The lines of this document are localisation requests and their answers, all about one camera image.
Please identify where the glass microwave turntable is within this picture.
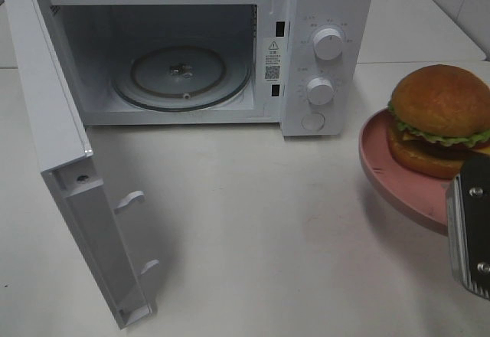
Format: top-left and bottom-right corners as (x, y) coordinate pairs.
(112, 38), (254, 112)

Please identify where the white microwave door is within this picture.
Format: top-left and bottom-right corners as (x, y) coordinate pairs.
(5, 0), (152, 329)

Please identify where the white microwave oven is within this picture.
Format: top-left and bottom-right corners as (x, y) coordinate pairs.
(6, 0), (371, 140)

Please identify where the round white door button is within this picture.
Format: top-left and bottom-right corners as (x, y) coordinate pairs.
(301, 113), (325, 132)

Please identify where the pink round plate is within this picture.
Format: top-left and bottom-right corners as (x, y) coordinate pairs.
(358, 109), (450, 235)

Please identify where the burger with lettuce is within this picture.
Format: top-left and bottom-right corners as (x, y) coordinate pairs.
(387, 64), (489, 179)

